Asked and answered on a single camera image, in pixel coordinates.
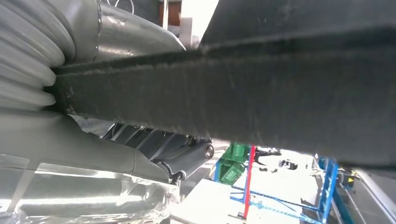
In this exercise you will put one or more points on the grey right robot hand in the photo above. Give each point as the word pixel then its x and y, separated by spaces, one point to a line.
pixel 133 37

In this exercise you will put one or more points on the green plastic crate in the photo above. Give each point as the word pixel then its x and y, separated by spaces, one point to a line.
pixel 236 153
pixel 232 174

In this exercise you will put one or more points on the white block cabinet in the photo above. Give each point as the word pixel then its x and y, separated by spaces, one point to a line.
pixel 204 201

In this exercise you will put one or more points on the red vertical pole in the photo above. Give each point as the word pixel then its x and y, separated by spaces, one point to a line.
pixel 249 179

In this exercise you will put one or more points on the blue metal trolley frame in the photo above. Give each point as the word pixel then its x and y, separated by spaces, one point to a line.
pixel 328 185

